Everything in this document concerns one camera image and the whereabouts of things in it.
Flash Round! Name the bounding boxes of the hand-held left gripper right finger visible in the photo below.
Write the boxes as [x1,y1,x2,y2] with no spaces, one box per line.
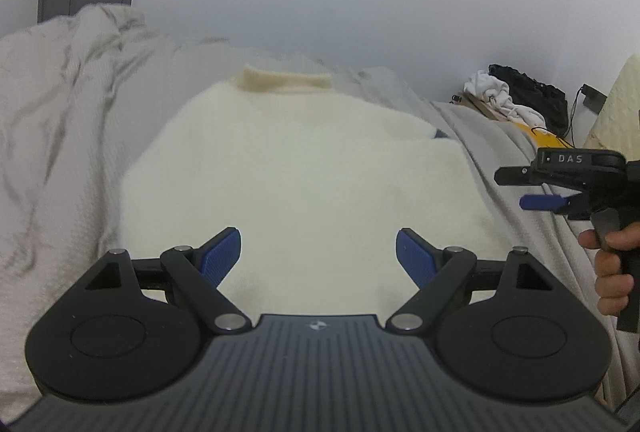
[385,228,556,334]

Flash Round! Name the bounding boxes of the cream fleece sweater blue stripes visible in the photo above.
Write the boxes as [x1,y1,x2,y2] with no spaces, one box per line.
[120,66,518,323]

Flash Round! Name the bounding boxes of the white crumpled cloth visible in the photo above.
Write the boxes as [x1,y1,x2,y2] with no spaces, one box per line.
[463,70,547,129]

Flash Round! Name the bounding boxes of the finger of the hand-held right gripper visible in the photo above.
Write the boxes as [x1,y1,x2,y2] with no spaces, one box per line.
[494,165,539,185]
[519,192,584,215]

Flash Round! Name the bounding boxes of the black wall charger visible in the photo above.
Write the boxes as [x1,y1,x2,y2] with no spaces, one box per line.
[580,84,608,115]

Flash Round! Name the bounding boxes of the person's right hand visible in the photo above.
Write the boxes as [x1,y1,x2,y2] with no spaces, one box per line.
[578,221,640,315]

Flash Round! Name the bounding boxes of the black knitted cloth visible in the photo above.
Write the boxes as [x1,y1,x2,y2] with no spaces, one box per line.
[488,64,569,135]

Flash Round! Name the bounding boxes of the thin black cable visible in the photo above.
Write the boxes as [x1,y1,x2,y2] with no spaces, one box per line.
[531,88,587,147]

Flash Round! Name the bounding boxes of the grey bed blanket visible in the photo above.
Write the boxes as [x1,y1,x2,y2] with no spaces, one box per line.
[0,4,631,413]

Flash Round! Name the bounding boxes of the yellow flat item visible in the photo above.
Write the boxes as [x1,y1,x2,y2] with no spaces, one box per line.
[512,122,576,147]

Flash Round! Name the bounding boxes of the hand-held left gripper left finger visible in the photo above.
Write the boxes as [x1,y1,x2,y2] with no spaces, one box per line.
[85,227,251,335]

